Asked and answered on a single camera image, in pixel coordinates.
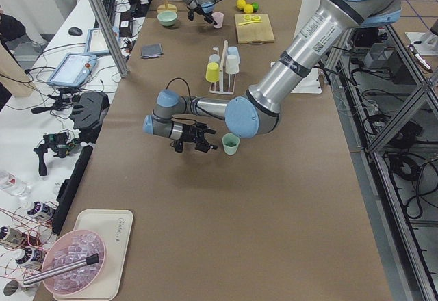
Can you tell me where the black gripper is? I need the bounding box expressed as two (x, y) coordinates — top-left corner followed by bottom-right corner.
(181, 122), (218, 153)
(188, 2), (218, 26)

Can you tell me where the pink plastic cup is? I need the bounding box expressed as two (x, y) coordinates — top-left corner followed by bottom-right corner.
(212, 12), (224, 29)

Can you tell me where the green plastic cup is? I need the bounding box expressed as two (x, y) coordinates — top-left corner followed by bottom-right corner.
(222, 133), (240, 155)

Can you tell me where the grey plastic cup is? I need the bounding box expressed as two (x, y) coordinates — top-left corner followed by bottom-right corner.
(208, 53), (220, 64)

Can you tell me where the light blue plastic cup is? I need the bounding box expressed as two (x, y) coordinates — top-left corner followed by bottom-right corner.
(227, 46), (240, 58)

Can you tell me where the white plastic cup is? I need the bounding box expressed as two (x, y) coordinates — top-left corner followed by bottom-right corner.
(225, 54), (240, 75)

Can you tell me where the yellow plastic cup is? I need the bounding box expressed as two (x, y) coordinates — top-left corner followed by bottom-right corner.
(205, 62), (220, 83)

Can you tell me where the mint green bowl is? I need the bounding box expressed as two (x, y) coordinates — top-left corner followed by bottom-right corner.
(157, 10), (178, 27)

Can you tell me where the yellow plastic knife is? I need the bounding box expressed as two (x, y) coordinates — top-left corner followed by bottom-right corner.
(237, 20), (263, 26)

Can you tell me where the green lime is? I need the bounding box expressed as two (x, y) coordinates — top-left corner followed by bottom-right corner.
(251, 2), (259, 12)

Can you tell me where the grey folded cloth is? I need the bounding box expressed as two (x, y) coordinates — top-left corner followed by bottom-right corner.
(141, 43), (163, 59)

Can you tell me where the wooden cutting board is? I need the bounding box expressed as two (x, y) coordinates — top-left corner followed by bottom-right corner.
(234, 14), (275, 44)

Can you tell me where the black keyboard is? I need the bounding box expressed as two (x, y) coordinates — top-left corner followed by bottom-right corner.
(101, 0), (116, 26)

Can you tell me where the blue teach pendant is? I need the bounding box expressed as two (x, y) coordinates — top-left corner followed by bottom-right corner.
(84, 28), (110, 55)
(47, 53), (97, 88)

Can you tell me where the black computer mouse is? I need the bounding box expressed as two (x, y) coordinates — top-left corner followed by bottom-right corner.
(68, 27), (83, 36)

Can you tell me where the cream plastic tray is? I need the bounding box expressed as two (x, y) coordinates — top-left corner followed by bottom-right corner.
(53, 209), (134, 301)

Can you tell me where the pink bowl of ice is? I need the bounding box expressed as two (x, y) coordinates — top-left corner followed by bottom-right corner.
(41, 229), (108, 296)

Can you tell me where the clear plastic bottle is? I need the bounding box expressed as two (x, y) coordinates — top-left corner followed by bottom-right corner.
(1, 169), (31, 197)

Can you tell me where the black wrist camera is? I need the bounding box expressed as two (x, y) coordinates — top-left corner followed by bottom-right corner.
(171, 140), (183, 153)

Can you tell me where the white wire cup rack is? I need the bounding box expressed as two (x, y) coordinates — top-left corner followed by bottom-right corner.
(209, 40), (236, 95)

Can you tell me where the aluminium frame post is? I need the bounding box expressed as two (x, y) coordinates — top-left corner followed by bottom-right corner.
(88, 0), (127, 78)

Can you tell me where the metal scoop handle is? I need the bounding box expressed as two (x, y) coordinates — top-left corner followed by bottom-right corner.
(23, 253), (99, 286)

